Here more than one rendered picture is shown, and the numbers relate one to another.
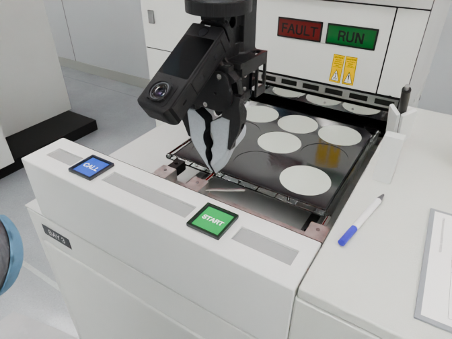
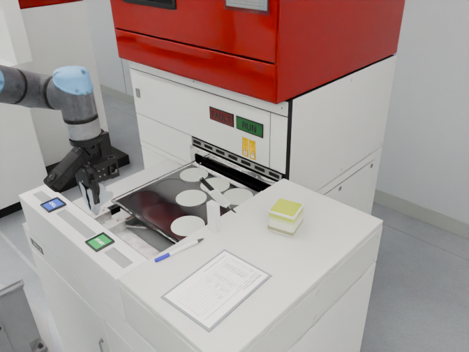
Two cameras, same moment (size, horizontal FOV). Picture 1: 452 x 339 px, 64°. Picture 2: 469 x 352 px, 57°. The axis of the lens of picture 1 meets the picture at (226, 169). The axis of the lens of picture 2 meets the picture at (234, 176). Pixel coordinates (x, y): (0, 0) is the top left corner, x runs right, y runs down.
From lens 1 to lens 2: 0.74 m
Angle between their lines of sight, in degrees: 11
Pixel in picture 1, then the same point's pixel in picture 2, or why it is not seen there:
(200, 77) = (69, 172)
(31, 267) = not seen: hidden behind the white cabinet
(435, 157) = (263, 219)
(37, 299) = (44, 304)
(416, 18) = (280, 121)
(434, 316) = (169, 297)
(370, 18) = (257, 116)
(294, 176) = (183, 223)
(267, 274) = (109, 270)
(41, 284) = not seen: hidden behind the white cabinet
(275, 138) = (190, 195)
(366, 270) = (158, 275)
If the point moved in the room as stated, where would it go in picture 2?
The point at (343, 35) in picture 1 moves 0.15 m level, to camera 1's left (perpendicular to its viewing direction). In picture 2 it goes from (245, 125) to (201, 122)
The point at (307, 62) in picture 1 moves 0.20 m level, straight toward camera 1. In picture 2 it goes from (229, 140) to (202, 165)
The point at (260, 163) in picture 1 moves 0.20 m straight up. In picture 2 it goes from (167, 211) to (160, 154)
